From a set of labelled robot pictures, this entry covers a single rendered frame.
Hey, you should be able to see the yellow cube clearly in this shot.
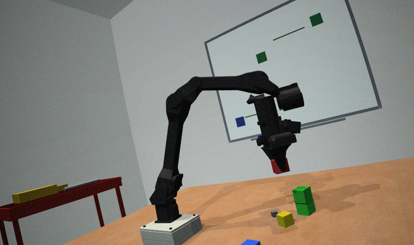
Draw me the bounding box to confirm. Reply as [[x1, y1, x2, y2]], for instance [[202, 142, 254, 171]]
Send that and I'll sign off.
[[276, 211, 294, 228]]

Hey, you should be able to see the green block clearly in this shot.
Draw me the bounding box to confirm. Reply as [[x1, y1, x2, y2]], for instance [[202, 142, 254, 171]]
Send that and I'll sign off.
[[292, 186, 313, 204], [295, 199, 316, 216]]

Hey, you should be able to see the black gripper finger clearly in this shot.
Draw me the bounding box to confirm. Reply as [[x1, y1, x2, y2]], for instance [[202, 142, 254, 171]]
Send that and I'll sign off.
[[268, 144, 291, 171], [261, 146, 273, 160]]

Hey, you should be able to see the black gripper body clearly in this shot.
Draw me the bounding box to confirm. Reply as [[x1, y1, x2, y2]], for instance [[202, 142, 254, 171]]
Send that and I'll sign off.
[[256, 113, 297, 148]]

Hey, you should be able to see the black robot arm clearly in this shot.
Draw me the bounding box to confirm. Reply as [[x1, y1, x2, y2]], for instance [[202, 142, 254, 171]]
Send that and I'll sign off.
[[150, 71, 304, 223]]

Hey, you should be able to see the red block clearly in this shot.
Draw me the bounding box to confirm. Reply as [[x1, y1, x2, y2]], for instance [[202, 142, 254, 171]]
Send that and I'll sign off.
[[271, 158, 290, 174]]

